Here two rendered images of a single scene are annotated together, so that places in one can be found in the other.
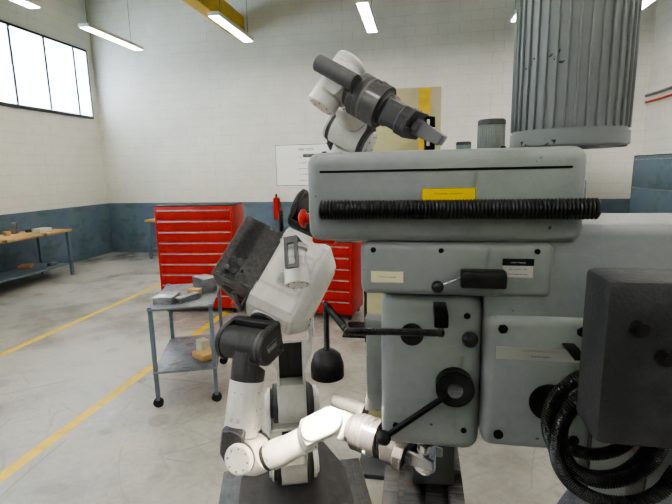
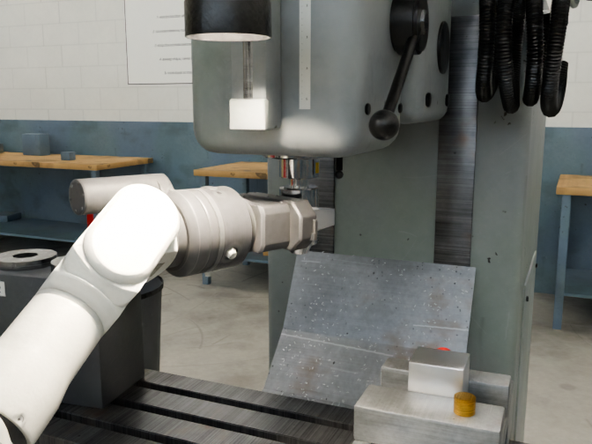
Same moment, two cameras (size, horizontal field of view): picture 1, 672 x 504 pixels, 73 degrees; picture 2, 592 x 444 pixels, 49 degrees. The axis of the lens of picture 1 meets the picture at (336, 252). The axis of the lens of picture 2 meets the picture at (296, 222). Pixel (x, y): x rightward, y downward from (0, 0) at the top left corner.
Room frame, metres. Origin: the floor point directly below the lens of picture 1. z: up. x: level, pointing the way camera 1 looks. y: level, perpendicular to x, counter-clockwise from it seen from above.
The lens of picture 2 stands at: (0.75, 0.55, 1.37)
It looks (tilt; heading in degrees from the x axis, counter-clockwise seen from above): 10 degrees down; 283
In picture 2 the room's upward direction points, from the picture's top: straight up
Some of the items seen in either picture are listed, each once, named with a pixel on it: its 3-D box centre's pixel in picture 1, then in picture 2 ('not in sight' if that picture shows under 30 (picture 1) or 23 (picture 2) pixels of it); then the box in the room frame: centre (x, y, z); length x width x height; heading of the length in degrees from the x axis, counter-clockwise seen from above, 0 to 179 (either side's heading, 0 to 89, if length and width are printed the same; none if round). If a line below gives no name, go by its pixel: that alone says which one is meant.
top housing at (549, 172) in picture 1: (436, 192); not in sight; (0.91, -0.20, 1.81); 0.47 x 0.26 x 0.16; 79
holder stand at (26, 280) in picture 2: (428, 432); (57, 321); (1.31, -0.28, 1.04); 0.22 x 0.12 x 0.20; 176
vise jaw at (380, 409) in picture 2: not in sight; (428, 423); (0.75, -0.10, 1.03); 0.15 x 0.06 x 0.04; 171
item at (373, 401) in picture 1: (375, 362); (255, 21); (0.93, -0.08, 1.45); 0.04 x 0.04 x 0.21; 79
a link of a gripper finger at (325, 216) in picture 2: (419, 462); (317, 219); (0.89, -0.17, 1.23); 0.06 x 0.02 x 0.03; 57
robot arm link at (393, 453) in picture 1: (388, 442); (239, 226); (0.96, -0.11, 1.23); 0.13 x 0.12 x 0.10; 147
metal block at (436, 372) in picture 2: not in sight; (439, 382); (0.74, -0.16, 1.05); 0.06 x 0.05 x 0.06; 171
